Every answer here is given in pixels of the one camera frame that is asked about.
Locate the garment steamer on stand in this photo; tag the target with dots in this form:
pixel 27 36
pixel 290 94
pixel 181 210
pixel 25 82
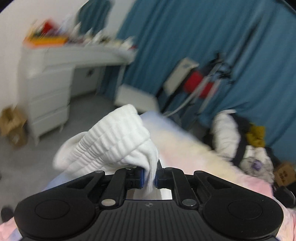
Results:
pixel 203 83

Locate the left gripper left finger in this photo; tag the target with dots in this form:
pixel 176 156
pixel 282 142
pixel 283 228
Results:
pixel 118 184

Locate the red cloth on chair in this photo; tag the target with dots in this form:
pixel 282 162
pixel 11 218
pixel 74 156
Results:
pixel 193 81

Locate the white sweatpants with striped band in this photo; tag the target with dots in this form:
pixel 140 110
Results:
pixel 117 141

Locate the white and black chair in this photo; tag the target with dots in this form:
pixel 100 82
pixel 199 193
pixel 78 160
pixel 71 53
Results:
pixel 143 101

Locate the orange box on table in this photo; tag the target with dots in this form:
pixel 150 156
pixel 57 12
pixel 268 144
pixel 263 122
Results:
pixel 45 41

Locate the grey jacket with purple label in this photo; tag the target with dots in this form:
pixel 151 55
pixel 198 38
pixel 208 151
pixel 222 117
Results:
pixel 257 163

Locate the cloud-shaped blue mirror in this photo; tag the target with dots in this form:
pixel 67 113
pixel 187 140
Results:
pixel 92 16

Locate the mustard yellow garment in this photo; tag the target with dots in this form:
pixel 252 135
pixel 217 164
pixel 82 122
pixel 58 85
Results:
pixel 255 136

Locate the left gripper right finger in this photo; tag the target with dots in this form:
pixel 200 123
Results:
pixel 176 181

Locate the blue curtain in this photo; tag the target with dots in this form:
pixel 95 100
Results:
pixel 257 39

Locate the white dressing table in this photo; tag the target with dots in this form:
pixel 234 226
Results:
pixel 45 77

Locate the black bedside armchair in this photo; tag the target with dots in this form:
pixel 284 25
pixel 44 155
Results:
pixel 285 195

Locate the cardboard box on floor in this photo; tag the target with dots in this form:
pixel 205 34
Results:
pixel 13 126

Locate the brown paper shopping bag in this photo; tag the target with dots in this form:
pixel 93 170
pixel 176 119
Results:
pixel 284 174

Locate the black garment on pile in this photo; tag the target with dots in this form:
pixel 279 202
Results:
pixel 227 136

